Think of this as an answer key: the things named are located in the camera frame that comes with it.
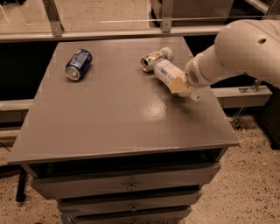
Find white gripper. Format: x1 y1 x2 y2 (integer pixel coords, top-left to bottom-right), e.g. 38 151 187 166
168 53 212 94

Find clear blue-label plastic bottle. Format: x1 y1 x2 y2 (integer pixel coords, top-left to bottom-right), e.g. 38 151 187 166
153 57 202 102

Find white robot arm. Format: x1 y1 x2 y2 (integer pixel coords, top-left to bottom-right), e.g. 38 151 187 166
168 19 280 96

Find white green 7up can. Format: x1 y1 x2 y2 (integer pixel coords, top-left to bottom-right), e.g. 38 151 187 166
140 47 173 72

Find blue soda can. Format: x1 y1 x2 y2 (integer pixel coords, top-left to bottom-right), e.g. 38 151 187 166
65 49 93 81

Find grey drawer cabinet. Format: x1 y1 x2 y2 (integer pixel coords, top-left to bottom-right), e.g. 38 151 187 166
7 36 241 224

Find top grey drawer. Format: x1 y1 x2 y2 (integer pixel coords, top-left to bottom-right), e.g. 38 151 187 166
31 162 221 200

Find grey drawer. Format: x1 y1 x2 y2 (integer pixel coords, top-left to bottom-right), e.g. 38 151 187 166
58 191 202 216
72 206 190 224
31 162 221 200

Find middle grey drawer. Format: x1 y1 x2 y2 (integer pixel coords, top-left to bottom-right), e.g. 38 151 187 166
58 191 202 216

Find bottom grey drawer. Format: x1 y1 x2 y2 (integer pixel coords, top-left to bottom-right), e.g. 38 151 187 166
72 206 190 224

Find black table leg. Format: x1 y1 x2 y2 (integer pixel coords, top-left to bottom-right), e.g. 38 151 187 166
16 169 26 202

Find metal guard rail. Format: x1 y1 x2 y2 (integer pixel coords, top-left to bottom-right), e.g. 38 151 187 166
0 0 280 44

